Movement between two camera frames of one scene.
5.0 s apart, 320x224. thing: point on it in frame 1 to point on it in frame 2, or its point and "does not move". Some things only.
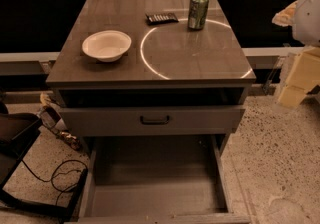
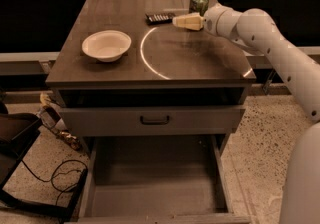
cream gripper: x=307 y=21 to x=212 y=20
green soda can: x=198 y=10 does not move
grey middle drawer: x=149 y=120 does not move
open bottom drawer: x=157 y=179 does not move
